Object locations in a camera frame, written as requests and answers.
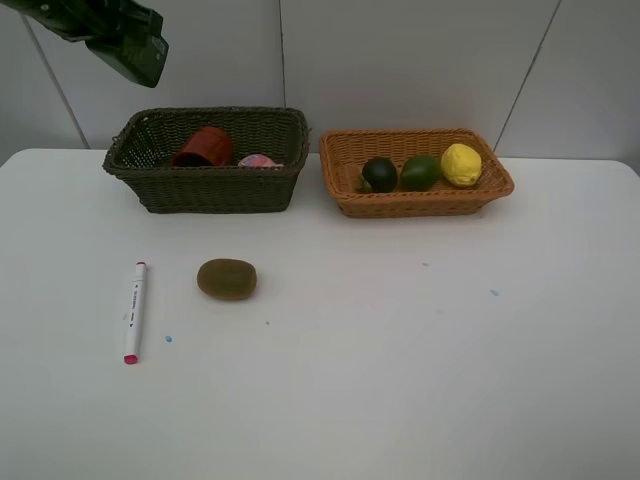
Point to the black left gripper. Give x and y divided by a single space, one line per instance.
104 22

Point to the dark green pump bottle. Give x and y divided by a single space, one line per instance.
140 60

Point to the red plastic cup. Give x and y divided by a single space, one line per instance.
208 147

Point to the pink dish soap bottle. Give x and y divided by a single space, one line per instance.
258 161

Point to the white marker with red caps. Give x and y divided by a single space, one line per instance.
135 317

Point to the brown kiwi fruit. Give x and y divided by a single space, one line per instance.
227 279

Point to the dark green mangosteen fruit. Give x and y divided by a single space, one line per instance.
378 175

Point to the green lime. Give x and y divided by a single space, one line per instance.
420 173

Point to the yellow lemon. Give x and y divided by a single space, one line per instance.
461 165

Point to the dark brown wicker basket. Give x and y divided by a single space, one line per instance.
140 156

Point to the orange wicker basket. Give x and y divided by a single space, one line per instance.
343 154

